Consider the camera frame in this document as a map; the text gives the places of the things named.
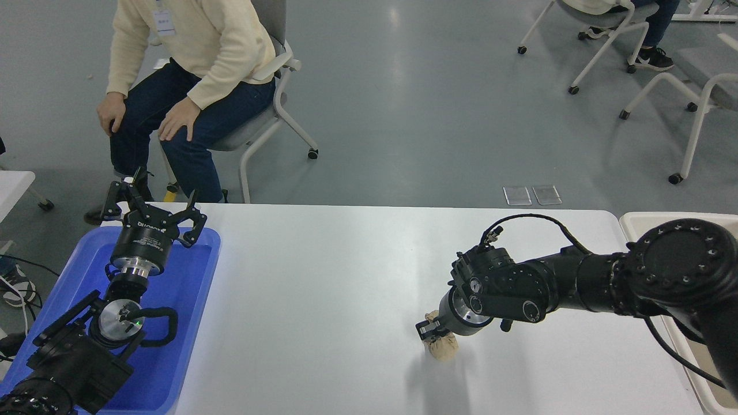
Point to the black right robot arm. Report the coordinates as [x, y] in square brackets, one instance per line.
[674, 265]

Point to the white furniture base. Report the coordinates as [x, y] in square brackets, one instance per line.
[700, 16]

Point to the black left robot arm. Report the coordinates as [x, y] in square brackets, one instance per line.
[75, 363]

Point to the person's right hand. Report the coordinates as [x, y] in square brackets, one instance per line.
[110, 112]

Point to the white frame wheeled chair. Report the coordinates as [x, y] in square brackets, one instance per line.
[599, 52]

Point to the seated person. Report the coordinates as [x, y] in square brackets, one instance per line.
[657, 23]

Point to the blue plastic tray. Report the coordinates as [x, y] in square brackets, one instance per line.
[190, 288]

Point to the person's left hand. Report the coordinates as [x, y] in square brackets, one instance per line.
[180, 118]

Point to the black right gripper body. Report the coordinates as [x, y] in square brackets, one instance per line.
[445, 314]

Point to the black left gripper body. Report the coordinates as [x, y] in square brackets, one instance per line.
[141, 242]

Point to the white frame grey seat chair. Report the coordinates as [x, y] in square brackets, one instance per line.
[706, 63]

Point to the large pale bin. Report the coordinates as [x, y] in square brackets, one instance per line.
[634, 222]

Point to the grey white sneaker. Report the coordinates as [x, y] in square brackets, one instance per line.
[17, 285]

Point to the clear square floor plate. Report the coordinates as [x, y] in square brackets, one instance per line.
[547, 195]
[518, 195]

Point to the white side table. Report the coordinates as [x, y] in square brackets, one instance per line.
[11, 187]

